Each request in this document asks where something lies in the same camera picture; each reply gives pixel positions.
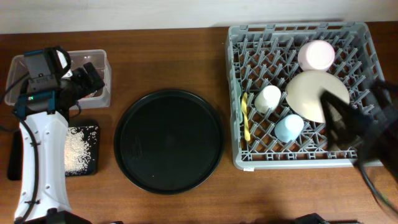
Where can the pink bowl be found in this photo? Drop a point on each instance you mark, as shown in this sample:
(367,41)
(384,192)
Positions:
(316,55)

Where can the white cup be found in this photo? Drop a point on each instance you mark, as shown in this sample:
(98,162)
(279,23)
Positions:
(268,99)

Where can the yellow plastic utensil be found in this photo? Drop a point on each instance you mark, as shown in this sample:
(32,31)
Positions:
(244,106)

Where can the round black serving tray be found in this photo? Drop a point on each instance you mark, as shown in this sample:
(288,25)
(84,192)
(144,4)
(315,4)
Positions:
(169,141)

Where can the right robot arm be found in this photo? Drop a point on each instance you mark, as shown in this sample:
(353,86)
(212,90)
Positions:
(380,142)

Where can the black rectangular tray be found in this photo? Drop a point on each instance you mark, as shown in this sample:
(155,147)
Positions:
(14,170)

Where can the beige plate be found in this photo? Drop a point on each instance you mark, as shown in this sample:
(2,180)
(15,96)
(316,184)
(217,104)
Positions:
(304,90)

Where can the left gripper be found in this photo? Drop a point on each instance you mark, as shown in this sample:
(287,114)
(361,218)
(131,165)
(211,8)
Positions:
(96,77)

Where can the pale green plastic utensil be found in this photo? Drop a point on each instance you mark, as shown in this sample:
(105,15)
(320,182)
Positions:
(239,92)

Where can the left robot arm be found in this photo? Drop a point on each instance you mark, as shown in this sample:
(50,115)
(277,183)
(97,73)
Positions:
(42,109)

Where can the grey dishwasher rack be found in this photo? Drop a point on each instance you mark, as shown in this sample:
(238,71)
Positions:
(267,54)

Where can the light blue cup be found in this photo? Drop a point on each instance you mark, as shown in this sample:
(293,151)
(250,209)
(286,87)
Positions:
(289,128)

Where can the clear plastic bin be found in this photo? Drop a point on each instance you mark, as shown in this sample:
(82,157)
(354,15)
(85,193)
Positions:
(98,57)

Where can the pile of rice grains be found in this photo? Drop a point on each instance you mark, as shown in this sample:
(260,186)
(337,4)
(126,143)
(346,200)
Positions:
(79,146)

